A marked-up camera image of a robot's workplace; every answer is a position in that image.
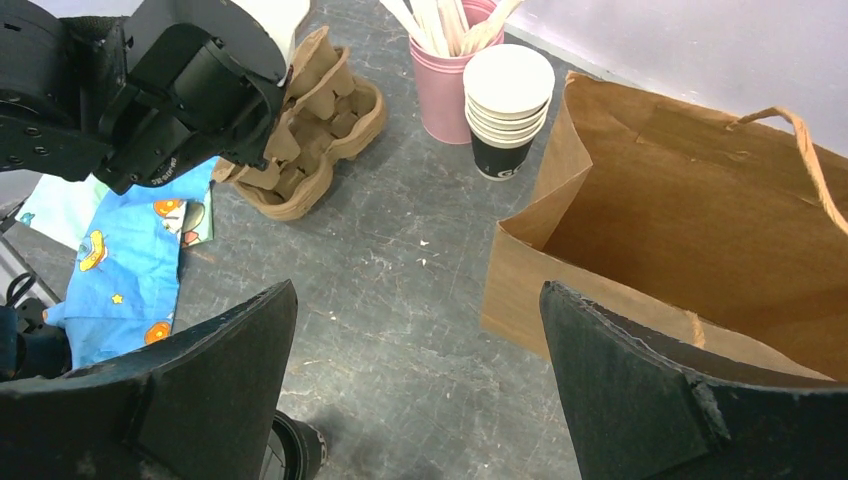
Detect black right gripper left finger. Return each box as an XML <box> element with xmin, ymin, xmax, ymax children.
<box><xmin>1</xmin><ymin>280</ymin><xmax>298</xmax><ymax>479</ymax></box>

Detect brown paper takeout bag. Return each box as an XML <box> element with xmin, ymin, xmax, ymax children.
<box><xmin>481</xmin><ymin>72</ymin><xmax>847</xmax><ymax>381</ymax></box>

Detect wooden stirrers in wrappers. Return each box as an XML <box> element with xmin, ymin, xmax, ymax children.
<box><xmin>380</xmin><ymin>0</ymin><xmax>523</xmax><ymax>58</ymax></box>

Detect pink metal utensil cup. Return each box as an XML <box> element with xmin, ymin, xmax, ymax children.
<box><xmin>410</xmin><ymin>0</ymin><xmax>496</xmax><ymax>145</ymax></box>

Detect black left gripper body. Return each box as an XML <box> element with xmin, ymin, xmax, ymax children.
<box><xmin>1</xmin><ymin>1</ymin><xmax>289</xmax><ymax>194</ymax></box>

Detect blue patterned cloth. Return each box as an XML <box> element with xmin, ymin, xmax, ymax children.
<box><xmin>44</xmin><ymin>159</ymin><xmax>216</xmax><ymax>369</ymax></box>

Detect green patterned cloth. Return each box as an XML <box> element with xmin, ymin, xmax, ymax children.
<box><xmin>16</xmin><ymin>175</ymin><xmax>109</xmax><ymax>250</ymax></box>

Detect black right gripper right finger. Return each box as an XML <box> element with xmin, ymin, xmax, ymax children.
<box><xmin>539</xmin><ymin>281</ymin><xmax>847</xmax><ymax>479</ymax></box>

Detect brown cardboard cup carriers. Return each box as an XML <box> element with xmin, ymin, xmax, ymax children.
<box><xmin>212</xmin><ymin>26</ymin><xmax>388</xmax><ymax>222</ymax></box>

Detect stack of paper cups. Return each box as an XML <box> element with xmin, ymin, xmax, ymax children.
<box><xmin>463</xmin><ymin>43</ymin><xmax>556</xmax><ymax>181</ymax></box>

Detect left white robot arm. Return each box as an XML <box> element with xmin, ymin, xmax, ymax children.
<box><xmin>1</xmin><ymin>0</ymin><xmax>306</xmax><ymax>194</ymax></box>

